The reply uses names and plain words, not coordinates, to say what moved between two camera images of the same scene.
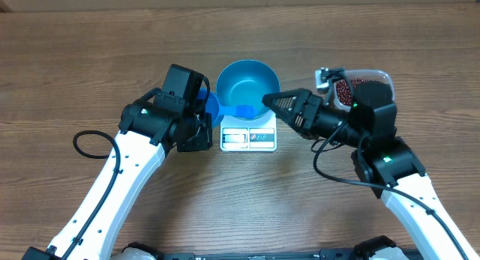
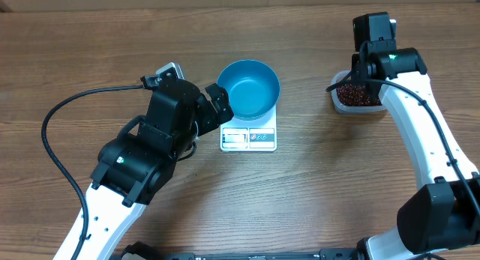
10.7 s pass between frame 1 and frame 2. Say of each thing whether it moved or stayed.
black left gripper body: moved
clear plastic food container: stayed
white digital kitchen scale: stayed
